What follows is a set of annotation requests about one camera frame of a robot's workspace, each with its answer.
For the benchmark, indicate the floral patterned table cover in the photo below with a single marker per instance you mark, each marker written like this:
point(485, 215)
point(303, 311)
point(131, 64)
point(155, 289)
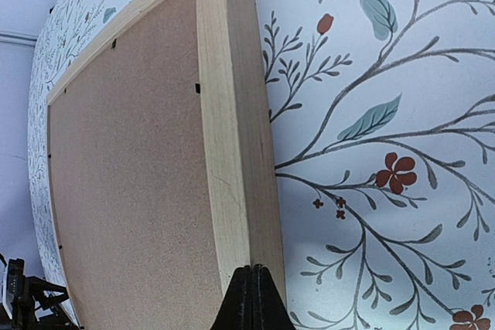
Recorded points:
point(382, 113)

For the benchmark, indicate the left aluminium corner post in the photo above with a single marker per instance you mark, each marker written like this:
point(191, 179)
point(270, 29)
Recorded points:
point(17, 39)

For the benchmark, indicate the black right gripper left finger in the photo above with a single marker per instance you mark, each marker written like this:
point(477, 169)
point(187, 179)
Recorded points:
point(235, 312)

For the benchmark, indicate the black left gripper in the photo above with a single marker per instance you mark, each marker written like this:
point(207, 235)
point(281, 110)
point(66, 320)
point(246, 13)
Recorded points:
point(33, 303)

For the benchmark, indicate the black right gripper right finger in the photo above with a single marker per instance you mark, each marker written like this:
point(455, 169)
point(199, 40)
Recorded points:
point(268, 310)

